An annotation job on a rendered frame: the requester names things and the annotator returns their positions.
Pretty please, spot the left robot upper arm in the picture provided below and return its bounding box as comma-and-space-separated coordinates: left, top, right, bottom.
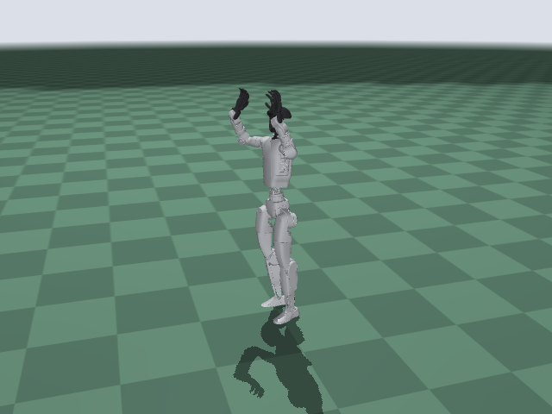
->
279, 144, 297, 160

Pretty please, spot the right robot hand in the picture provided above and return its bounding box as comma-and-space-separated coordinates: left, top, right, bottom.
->
232, 88, 249, 120

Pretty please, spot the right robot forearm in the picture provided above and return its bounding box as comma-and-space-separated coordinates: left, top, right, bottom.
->
229, 110, 248, 135

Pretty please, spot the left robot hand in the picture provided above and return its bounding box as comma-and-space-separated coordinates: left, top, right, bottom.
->
265, 90, 283, 123

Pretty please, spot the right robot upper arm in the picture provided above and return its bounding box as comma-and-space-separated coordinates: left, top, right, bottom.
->
237, 132, 270, 150

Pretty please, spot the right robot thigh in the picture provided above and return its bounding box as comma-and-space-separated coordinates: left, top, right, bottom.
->
255, 204, 279, 265

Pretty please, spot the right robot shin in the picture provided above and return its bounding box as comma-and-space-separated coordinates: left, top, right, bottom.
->
265, 257, 282, 299

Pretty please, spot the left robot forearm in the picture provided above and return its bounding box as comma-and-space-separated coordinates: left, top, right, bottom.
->
271, 116, 297, 154

